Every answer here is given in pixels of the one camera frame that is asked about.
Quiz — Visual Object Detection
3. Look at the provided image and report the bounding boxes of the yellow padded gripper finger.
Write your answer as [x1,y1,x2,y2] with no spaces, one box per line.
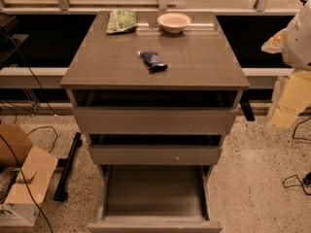
[261,28,287,54]

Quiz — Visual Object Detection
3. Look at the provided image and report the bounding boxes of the dark blue rxbar wrapper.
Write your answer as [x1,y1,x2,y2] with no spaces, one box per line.
[139,51,167,73]

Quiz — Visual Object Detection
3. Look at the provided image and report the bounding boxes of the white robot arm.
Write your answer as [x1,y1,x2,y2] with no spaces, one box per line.
[261,0,311,134]

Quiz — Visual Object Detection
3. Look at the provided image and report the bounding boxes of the grey drawer cabinet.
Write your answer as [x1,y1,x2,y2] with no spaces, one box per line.
[61,12,249,233]

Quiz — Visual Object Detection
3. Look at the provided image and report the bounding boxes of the top drawer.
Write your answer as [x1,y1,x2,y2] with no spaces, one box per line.
[71,90,243,136]

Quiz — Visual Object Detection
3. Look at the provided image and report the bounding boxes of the open bottom drawer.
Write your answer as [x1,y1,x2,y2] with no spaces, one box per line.
[87,165,222,233]

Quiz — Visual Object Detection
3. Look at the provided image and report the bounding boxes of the middle drawer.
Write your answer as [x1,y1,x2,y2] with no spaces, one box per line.
[88,134,223,165]

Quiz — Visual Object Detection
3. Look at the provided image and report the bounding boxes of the black table leg right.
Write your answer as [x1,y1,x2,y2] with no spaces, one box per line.
[240,90,255,121]

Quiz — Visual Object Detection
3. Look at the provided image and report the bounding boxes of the white bowl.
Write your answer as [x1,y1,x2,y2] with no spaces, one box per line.
[157,13,191,34]

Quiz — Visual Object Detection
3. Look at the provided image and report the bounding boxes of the green chip bag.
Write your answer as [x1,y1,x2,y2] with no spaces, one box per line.
[106,10,138,34]

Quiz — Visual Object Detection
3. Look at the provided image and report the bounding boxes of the black metal floor bar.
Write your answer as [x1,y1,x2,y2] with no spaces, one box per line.
[53,132,82,202]

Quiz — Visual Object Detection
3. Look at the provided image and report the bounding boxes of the cardboard box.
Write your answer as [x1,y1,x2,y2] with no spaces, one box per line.
[0,124,57,226]

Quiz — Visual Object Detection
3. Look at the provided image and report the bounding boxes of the black cable on right floor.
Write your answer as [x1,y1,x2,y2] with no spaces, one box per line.
[282,116,311,196]

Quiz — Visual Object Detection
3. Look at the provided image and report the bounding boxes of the black cable on floor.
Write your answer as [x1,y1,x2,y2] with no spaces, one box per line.
[0,125,59,233]
[282,116,311,196]

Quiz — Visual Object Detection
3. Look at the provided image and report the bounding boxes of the black cable on left floor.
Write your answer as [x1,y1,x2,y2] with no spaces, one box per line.
[0,125,59,233]

